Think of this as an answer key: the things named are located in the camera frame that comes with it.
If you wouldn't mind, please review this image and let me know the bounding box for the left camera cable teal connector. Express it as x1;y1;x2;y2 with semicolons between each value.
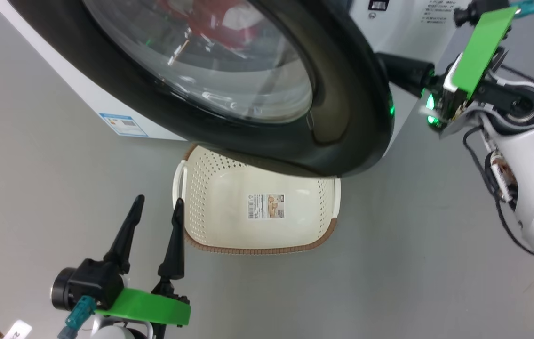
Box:
57;296;96;339

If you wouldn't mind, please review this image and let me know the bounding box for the white front-load washing machine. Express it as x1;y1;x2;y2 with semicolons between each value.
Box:
0;0;477;156

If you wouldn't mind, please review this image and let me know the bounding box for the black glass washing machine door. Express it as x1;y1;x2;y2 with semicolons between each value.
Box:
8;0;395;178

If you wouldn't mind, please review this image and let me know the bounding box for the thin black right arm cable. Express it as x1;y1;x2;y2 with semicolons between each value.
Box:
463;125;534;256

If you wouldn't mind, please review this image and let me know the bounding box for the right camera cable teal connector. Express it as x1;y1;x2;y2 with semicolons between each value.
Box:
507;0;534;18

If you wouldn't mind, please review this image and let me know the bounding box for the white cable tag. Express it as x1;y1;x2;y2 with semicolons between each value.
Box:
1;320;32;339

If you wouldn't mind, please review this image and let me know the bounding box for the red garment white stripe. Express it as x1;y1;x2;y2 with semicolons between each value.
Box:
154;0;274;53

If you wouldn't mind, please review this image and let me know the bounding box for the camera cable teal connector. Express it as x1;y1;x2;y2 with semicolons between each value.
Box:
507;0;534;18
57;296;96;339

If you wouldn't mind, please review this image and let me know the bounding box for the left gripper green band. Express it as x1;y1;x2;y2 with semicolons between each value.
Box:
95;194;191;339

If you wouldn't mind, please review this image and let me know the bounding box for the basket product label sticker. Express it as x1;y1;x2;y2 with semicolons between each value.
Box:
247;193;286;220

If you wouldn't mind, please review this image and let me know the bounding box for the cream perforated laundry basket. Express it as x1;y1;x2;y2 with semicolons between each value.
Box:
173;144;341;255

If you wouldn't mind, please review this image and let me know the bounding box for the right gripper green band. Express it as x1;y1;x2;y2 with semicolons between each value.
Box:
375;6;518;137

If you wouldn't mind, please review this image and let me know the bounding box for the blue energy label sticker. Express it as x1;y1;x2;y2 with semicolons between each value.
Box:
99;113;149;137

